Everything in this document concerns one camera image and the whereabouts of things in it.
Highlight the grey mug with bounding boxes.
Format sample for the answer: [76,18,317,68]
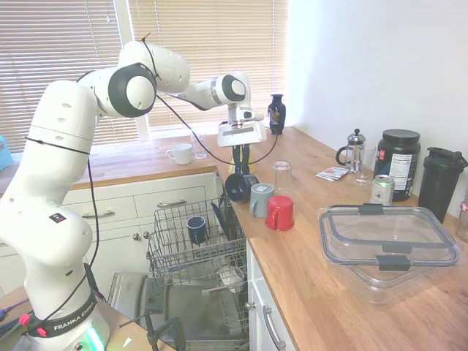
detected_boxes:
[249,183,275,219]

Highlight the navy mug white rim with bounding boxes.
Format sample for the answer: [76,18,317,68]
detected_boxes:
[186,216,208,246]

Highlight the wide white cup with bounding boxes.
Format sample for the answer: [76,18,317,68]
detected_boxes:
[165,143,194,165]

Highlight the black clamp stand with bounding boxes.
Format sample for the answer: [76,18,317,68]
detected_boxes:
[118,277,188,351]

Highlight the red mug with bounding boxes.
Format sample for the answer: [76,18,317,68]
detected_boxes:
[265,195,295,231]

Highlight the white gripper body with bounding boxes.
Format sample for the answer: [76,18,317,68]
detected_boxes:
[216,122,268,148]

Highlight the grey wire dishwasher rack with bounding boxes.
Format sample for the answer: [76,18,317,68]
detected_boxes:
[203,255,253,337]
[147,197,248,287]

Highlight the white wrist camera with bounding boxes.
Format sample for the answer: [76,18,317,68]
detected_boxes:
[238,109,265,122]

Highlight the steel glass French press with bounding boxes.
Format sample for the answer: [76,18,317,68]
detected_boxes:
[335,128,368,173]

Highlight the open built-in dishwasher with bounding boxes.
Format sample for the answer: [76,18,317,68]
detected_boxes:
[107,175,254,348]

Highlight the clear drinking glass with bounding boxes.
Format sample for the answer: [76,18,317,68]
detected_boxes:
[189,133,208,160]
[271,160,293,198]
[353,145,377,186]

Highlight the green white drink can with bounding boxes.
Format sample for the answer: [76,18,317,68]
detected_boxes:
[369,174,396,205]

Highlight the black protein powder tub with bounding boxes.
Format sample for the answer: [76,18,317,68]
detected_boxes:
[372,129,422,202]

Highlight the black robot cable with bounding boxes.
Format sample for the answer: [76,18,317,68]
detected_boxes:
[23,32,281,330]

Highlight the white bowl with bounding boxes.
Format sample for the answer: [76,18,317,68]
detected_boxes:
[219,268,246,293]

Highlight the tan slatted window blind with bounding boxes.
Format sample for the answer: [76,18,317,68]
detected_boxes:
[0,0,129,154]
[127,0,289,131]

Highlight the white kitchen base cabinet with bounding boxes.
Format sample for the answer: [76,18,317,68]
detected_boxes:
[0,171,224,297]
[245,239,298,351]

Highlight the black painted vase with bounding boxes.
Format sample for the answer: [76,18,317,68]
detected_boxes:
[266,94,287,136]

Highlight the black shaker bottle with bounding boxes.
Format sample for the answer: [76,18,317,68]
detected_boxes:
[418,146,468,224]

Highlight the red white sachet packets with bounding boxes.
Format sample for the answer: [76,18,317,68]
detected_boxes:
[315,166,348,182]

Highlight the navy mug with white print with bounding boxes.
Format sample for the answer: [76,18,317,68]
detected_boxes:
[224,172,260,203]

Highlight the teal box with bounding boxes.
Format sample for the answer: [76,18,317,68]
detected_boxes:
[0,135,12,172]

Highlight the clear plastic lidded container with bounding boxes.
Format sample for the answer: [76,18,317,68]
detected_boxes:
[317,203,464,306]

